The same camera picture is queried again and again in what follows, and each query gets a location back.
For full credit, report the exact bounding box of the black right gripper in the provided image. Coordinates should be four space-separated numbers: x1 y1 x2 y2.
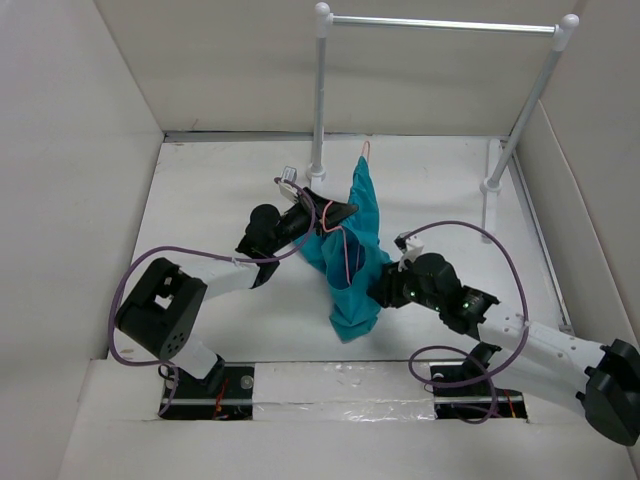
365 255 443 312

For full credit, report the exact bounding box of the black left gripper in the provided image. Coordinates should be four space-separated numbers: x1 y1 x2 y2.
267 188 357 254

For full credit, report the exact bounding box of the pink wire hanger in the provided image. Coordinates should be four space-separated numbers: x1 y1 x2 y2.
320 140 371 286

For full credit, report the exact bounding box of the teal t shirt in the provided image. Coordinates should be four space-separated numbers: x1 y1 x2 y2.
300 157 391 343

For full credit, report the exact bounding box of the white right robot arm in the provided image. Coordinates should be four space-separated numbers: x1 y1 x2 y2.
368 253 639 446

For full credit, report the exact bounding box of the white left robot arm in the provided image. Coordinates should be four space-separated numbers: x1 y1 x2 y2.
113 183 359 397

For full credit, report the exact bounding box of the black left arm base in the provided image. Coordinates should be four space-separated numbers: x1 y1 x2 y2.
158 363 255 421

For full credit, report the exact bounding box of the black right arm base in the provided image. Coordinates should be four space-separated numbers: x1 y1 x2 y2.
424 360 528 423

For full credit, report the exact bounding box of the white clothes rack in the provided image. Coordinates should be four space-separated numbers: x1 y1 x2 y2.
306 1 580 232

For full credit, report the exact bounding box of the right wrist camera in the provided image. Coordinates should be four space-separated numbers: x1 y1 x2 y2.
394 232 424 272

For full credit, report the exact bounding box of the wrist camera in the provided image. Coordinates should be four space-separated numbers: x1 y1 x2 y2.
394 232 424 272
274 166 298 203

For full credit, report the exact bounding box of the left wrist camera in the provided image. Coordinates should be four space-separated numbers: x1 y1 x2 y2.
274 166 298 203

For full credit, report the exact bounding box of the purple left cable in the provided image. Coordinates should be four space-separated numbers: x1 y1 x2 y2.
107 176 317 416

